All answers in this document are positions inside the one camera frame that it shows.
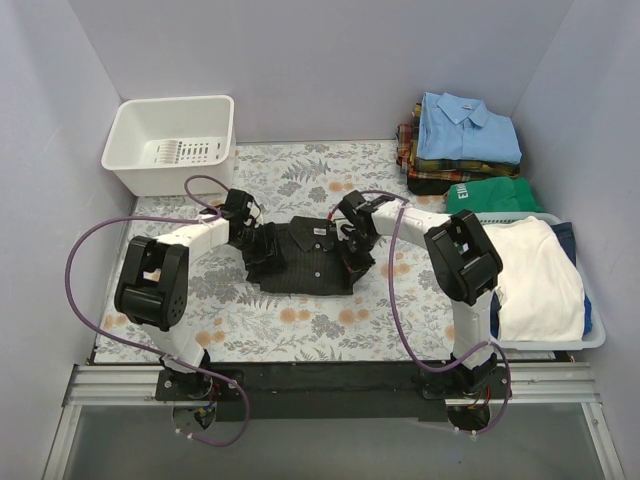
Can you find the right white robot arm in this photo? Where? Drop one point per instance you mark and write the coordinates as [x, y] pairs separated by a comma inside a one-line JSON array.
[[466, 265]]

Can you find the plaid folded shirt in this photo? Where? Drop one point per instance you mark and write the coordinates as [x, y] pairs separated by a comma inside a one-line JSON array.
[[416, 168]]

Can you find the light blue folded shirt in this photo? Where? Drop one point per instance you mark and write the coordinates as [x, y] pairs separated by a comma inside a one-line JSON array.
[[461, 129]]

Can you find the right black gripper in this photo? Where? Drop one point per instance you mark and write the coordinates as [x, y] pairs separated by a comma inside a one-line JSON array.
[[357, 242]]

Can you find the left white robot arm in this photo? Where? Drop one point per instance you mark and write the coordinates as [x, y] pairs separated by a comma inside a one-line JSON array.
[[152, 290]]

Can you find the green folded shirt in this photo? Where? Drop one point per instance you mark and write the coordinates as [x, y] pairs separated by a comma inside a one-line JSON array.
[[498, 194]]

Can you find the aluminium rail frame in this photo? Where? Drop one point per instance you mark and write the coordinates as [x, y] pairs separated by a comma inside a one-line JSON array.
[[136, 385]]

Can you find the white garment in basket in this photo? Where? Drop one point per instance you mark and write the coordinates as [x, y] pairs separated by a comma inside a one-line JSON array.
[[540, 280]]

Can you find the white plastic bin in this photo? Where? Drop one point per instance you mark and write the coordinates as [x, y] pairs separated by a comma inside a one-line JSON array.
[[154, 145]]

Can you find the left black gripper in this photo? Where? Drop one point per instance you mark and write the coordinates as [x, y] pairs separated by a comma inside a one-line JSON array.
[[265, 244]]

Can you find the black pinstriped long sleeve shirt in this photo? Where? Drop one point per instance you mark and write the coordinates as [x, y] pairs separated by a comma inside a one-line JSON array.
[[304, 257]]

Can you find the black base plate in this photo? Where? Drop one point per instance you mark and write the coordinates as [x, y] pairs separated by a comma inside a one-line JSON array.
[[332, 390]]

